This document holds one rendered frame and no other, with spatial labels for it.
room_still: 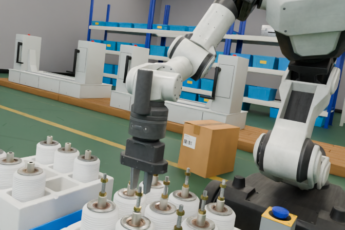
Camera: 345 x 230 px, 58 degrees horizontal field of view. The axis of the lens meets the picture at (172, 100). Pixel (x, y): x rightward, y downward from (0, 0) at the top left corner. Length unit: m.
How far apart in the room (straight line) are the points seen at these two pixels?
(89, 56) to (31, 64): 1.36
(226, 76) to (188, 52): 2.05
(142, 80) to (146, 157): 0.18
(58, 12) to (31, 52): 3.18
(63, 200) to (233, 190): 0.61
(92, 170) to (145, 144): 0.53
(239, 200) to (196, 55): 0.59
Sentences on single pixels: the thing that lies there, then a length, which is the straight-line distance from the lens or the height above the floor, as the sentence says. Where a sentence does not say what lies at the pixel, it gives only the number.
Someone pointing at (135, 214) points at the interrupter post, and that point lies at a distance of 0.81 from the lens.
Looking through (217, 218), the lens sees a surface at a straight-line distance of 0.93.
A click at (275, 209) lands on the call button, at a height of 0.33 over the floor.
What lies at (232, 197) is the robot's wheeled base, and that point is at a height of 0.18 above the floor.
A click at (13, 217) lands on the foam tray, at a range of 1.09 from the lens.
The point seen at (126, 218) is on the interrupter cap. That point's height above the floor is 0.25.
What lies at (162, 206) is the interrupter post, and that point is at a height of 0.26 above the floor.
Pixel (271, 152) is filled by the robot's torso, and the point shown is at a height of 0.41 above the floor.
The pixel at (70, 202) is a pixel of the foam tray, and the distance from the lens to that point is 1.17.
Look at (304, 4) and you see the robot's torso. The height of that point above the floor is 0.86.
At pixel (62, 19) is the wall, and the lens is 8.37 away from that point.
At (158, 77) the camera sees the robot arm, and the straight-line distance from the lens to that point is 0.70.
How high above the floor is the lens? 0.64
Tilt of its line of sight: 6 degrees down
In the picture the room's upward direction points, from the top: 8 degrees clockwise
